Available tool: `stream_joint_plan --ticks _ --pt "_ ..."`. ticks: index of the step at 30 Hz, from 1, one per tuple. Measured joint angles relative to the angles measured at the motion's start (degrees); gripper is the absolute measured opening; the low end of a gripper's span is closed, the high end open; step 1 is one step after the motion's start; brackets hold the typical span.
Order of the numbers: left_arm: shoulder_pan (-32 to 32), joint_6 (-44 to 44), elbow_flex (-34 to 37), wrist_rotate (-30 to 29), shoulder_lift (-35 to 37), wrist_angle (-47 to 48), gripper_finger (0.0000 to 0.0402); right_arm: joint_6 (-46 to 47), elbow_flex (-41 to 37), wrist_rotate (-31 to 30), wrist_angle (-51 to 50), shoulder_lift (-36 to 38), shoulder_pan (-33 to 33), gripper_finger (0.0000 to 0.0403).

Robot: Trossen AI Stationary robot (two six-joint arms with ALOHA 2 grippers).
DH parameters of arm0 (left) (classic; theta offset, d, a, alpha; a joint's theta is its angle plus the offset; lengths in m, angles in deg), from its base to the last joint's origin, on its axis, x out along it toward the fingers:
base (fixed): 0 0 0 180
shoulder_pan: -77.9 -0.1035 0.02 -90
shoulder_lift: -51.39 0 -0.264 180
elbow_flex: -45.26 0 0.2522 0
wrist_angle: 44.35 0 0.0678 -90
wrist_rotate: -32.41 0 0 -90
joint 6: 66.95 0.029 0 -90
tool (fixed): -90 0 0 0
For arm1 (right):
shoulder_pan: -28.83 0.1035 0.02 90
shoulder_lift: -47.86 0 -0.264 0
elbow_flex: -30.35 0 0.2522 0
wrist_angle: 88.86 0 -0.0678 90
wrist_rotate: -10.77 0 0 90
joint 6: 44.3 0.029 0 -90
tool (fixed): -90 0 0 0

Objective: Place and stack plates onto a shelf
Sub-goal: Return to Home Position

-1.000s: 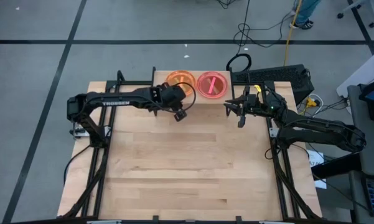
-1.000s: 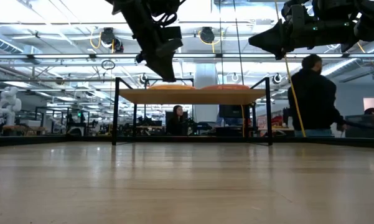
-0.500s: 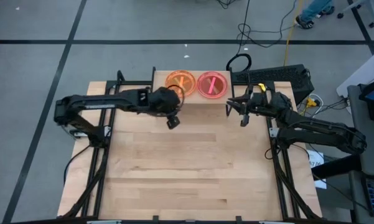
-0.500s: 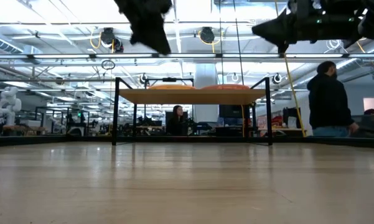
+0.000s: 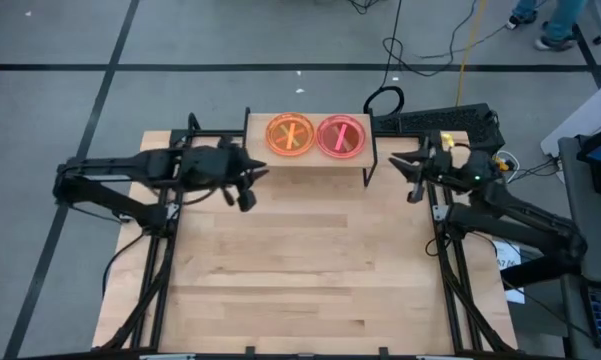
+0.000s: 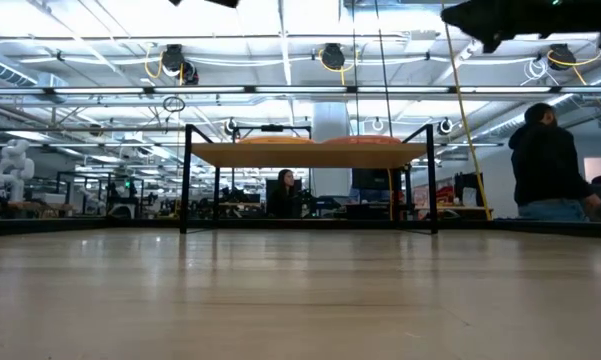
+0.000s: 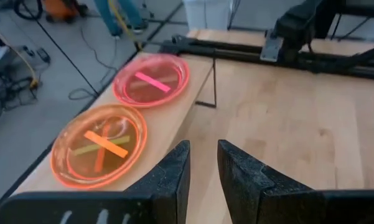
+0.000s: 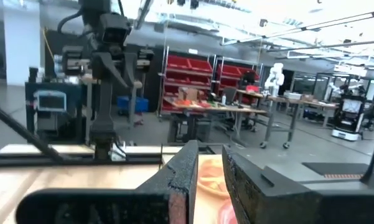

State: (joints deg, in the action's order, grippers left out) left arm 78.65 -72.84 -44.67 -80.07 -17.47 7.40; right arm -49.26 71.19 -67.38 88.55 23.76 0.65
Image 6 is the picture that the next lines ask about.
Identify black monitor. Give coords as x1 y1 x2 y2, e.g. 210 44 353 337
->
352 168 392 191
453 172 486 207

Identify yellow hanging cable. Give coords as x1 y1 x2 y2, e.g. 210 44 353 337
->
444 29 494 222

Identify black hanging cable with coil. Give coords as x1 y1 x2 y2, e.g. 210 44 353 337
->
374 0 395 139

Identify black metal table frame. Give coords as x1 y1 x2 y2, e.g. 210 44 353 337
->
0 218 601 237

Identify wooden workbench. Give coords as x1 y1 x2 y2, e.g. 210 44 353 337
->
0 199 76 219

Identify black robot station frame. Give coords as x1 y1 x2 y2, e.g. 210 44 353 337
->
54 171 146 220

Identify white humanoid robot figure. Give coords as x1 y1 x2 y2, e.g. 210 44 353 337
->
0 138 36 204

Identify black hanging cable loop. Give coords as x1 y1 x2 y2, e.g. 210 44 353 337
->
161 95 187 114

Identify white round column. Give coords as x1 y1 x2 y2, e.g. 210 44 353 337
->
311 102 354 199

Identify silver ceiling duct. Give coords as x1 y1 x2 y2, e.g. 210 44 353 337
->
472 62 601 144
0 52 39 87

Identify wooden shelf black metal legs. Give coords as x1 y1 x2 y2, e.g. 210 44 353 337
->
179 123 439 236

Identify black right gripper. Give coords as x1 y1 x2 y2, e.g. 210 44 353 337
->
439 0 581 54

